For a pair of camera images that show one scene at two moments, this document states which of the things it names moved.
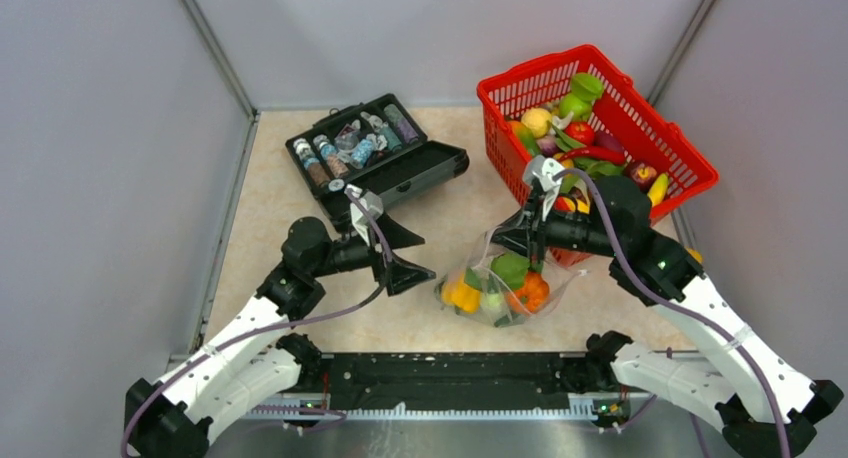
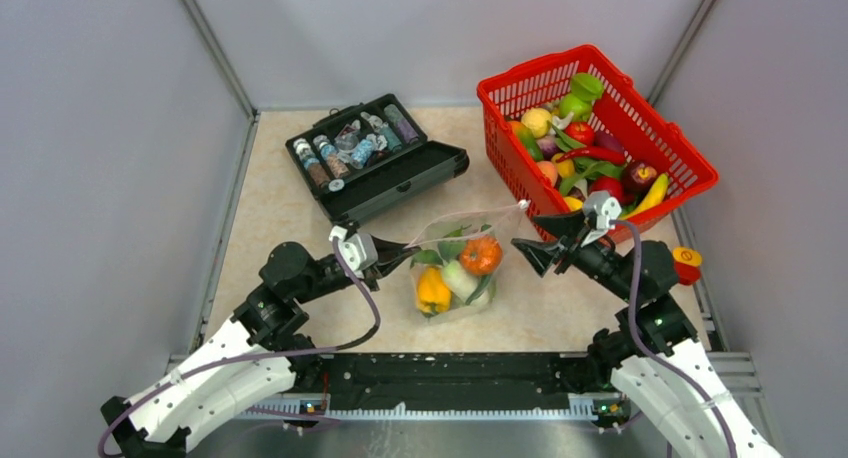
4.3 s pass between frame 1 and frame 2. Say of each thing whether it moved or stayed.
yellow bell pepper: moved
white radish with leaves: moved
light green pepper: stayed
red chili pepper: stayed
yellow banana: stayed
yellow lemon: stayed
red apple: stayed
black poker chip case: stayed
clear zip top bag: moved
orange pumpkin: moved
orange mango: stayed
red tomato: stayed
